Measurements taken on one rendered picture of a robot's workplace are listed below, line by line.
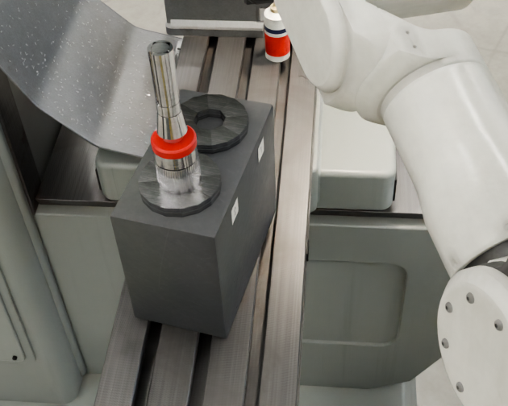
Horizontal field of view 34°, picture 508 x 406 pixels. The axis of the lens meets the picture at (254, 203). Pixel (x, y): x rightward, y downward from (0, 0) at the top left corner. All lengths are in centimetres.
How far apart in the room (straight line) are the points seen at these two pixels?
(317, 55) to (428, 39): 6
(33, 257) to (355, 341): 64
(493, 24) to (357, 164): 186
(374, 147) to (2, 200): 62
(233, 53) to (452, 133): 98
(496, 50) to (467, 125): 260
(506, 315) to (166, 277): 63
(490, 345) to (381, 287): 119
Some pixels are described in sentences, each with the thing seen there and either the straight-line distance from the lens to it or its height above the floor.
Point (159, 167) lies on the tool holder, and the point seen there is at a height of 118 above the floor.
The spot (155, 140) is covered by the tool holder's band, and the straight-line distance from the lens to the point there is 87.
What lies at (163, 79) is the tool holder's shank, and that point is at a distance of 81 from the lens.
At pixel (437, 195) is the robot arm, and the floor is 147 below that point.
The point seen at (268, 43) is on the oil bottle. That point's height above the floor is 98.
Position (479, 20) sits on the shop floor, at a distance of 318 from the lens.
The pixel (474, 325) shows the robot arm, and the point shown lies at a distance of 38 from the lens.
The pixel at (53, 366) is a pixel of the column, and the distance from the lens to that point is 180.
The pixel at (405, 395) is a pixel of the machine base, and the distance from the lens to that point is 185.
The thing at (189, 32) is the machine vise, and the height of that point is 95.
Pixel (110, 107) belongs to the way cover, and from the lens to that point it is 141.
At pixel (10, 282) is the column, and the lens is 159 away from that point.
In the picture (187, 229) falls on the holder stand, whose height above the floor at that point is 113.
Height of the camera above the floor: 179
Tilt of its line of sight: 47 degrees down
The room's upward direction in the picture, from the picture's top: 3 degrees counter-clockwise
